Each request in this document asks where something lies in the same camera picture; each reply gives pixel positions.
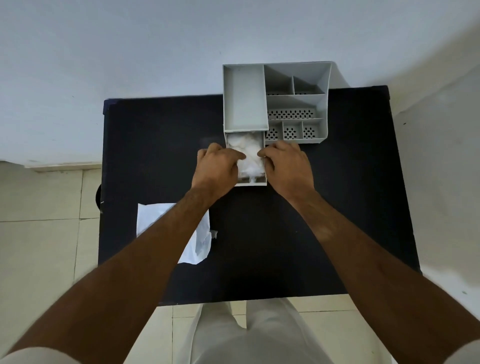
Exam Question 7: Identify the person's right hand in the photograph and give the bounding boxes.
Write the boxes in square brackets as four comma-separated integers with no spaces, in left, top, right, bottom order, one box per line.
[257,140,316,203]

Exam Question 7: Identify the person's left hand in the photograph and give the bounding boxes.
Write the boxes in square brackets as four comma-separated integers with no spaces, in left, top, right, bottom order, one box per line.
[191,142,247,199]

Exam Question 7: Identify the grey organizer drawer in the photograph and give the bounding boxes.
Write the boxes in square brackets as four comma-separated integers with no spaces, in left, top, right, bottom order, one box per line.
[226,131,269,187]

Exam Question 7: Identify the person's right forearm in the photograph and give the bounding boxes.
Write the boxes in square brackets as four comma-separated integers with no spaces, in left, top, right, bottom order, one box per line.
[286,189,480,364]

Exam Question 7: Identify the person's left forearm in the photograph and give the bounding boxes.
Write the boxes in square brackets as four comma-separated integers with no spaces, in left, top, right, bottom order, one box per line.
[7,187,226,364]

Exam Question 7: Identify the pile of white cotton balls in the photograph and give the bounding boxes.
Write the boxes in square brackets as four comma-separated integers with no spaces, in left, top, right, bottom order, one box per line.
[228,133,265,181]

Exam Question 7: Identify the grey plastic desk organizer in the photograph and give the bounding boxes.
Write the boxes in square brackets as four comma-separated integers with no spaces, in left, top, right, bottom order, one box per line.
[222,61,351,146]

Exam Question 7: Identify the white plastic bag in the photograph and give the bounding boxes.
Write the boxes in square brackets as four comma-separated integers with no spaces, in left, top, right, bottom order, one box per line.
[136,203,212,266]

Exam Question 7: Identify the white trousers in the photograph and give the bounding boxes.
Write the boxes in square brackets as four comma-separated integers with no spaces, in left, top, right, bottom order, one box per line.
[175,298,381,364]

